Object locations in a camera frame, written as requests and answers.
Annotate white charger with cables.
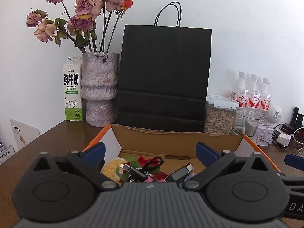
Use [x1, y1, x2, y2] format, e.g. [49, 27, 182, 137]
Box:
[272, 135, 300, 151]

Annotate red label water bottle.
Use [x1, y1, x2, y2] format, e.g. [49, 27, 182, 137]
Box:
[260, 77, 272, 111]
[247, 74, 262, 108]
[230, 71, 250, 107]

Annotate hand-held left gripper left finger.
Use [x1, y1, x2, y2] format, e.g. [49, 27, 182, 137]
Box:
[32, 142, 120, 192]

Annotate red cardboard box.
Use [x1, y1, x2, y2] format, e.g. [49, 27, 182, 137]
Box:
[82, 123, 281, 188]

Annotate dried pink roses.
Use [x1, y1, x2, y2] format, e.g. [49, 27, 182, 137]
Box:
[26, 0, 133, 54]

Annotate white paper box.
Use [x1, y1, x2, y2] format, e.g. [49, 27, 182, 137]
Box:
[10, 119, 41, 151]

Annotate clear seed jar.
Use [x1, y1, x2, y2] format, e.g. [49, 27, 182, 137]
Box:
[204, 94, 240, 135]

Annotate black power adapter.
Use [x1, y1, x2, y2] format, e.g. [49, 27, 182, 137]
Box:
[274, 123, 295, 136]

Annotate white printed tin box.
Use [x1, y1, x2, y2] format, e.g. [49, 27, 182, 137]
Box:
[253, 123, 275, 146]

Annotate black braided charging cable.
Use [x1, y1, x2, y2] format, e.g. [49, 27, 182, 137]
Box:
[119, 156, 196, 183]

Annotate white and yellow plush toy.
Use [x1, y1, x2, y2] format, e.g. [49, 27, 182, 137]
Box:
[101, 158, 126, 183]

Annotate clear glass cup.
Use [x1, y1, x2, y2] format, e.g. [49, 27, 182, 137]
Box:
[231, 107, 262, 137]

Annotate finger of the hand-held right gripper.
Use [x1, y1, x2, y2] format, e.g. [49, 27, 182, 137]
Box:
[284, 154, 304, 166]

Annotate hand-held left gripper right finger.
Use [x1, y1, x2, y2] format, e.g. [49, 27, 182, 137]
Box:
[184, 142, 271, 192]

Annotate white round robot speaker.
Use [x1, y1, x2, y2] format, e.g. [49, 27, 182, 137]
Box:
[261, 103, 282, 124]

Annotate purple stone vase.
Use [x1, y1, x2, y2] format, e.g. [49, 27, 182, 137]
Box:
[80, 51, 120, 127]

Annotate black upright device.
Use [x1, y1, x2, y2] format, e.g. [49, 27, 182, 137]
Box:
[291, 107, 304, 126]

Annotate white and green milk carton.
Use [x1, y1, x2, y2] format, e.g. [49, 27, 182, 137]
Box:
[62, 57, 83, 121]

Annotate white charging cable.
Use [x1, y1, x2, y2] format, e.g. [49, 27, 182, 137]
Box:
[293, 128, 304, 157]

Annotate white charger adapter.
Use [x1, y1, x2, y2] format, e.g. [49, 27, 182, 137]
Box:
[278, 133, 291, 146]

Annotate white printed packet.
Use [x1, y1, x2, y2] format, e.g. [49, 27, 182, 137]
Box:
[0, 140, 16, 165]

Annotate purple knitted cloth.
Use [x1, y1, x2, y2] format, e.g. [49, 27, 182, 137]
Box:
[178, 172, 198, 188]

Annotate black paper bag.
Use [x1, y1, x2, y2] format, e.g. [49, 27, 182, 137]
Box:
[116, 2, 212, 133]

